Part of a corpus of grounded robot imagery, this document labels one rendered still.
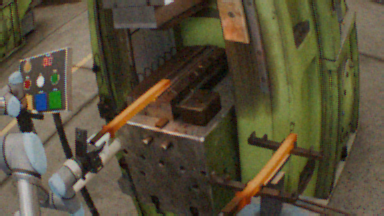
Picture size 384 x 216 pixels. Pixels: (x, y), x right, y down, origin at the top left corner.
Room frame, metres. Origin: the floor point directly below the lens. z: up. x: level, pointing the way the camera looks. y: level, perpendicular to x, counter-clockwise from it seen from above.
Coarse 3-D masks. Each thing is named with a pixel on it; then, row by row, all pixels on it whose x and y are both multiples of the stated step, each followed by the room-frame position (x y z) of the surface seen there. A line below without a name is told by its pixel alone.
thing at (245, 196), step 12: (288, 144) 1.19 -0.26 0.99; (276, 156) 1.15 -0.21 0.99; (264, 168) 1.11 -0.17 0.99; (276, 168) 1.12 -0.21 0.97; (252, 180) 1.06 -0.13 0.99; (264, 180) 1.06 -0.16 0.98; (240, 192) 1.01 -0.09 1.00; (252, 192) 1.01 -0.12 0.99; (228, 204) 0.97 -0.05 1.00; (240, 204) 0.98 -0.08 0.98
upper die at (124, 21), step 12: (180, 0) 1.69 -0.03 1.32; (192, 0) 1.76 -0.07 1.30; (120, 12) 1.66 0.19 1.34; (132, 12) 1.63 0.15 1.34; (144, 12) 1.59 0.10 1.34; (156, 12) 1.58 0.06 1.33; (168, 12) 1.63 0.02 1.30; (180, 12) 1.68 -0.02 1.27; (120, 24) 1.67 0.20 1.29; (132, 24) 1.63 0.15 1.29; (144, 24) 1.60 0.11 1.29; (156, 24) 1.57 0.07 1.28
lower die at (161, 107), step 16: (192, 48) 1.96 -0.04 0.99; (224, 48) 1.91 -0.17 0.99; (176, 64) 1.84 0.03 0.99; (192, 64) 1.79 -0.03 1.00; (208, 64) 1.79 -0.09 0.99; (144, 80) 1.78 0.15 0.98; (160, 80) 1.73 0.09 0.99; (176, 80) 1.69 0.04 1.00; (192, 80) 1.68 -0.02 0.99; (128, 96) 1.68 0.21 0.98; (160, 96) 1.61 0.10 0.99; (144, 112) 1.64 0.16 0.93; (160, 112) 1.60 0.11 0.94
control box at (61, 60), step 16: (64, 48) 1.85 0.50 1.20; (32, 64) 1.87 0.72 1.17; (48, 64) 1.83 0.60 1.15; (64, 64) 1.81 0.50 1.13; (32, 80) 1.83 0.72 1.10; (48, 80) 1.80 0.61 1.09; (64, 80) 1.77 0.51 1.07; (48, 96) 1.77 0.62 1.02; (64, 96) 1.74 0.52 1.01; (48, 112) 1.73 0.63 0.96
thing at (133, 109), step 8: (168, 80) 1.68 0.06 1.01; (152, 88) 1.64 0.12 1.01; (160, 88) 1.64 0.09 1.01; (144, 96) 1.59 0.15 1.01; (152, 96) 1.60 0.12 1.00; (136, 104) 1.54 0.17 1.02; (144, 104) 1.56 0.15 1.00; (128, 112) 1.49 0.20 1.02; (136, 112) 1.52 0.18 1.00; (120, 120) 1.45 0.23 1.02; (104, 128) 1.40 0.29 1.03; (112, 128) 1.40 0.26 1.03; (96, 136) 1.36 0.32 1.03; (112, 136) 1.39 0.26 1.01
